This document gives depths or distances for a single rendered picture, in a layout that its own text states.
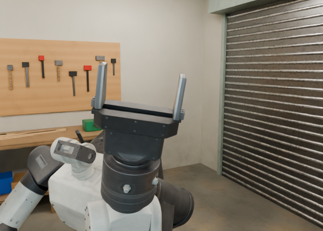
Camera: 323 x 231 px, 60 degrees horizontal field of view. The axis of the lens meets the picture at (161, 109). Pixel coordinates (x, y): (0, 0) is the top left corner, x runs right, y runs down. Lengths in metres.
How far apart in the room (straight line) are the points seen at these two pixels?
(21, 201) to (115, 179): 0.62
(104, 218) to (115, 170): 0.10
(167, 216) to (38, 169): 0.46
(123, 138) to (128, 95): 3.66
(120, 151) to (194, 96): 4.20
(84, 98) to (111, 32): 0.96
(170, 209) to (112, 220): 0.26
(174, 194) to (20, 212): 0.51
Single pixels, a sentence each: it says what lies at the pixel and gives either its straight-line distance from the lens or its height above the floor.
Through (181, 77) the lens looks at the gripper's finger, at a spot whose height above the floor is 1.62.
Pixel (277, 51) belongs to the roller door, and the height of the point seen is 1.79.
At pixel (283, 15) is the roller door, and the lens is 3.51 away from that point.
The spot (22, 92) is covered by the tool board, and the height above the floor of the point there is 1.32.
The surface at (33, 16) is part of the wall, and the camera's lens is 3.84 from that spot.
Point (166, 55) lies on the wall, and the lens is 4.28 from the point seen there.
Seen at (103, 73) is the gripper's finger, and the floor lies 1.62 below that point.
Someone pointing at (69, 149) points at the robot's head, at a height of 1.42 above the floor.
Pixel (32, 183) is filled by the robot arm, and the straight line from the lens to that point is 0.99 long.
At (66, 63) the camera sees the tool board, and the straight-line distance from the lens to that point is 3.81.
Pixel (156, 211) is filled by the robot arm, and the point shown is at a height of 1.39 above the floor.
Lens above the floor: 1.63
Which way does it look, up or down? 9 degrees down
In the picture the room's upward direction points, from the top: straight up
